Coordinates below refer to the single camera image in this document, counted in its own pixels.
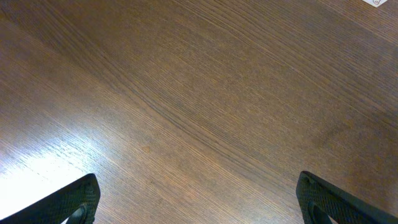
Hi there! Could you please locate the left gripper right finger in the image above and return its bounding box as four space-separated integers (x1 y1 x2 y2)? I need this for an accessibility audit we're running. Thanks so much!
296 170 397 224

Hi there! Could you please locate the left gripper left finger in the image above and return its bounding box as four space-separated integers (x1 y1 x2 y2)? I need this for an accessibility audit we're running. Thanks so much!
1 173 101 224

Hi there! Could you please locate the far left wooden block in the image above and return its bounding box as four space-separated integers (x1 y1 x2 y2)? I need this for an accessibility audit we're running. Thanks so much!
363 0 388 7

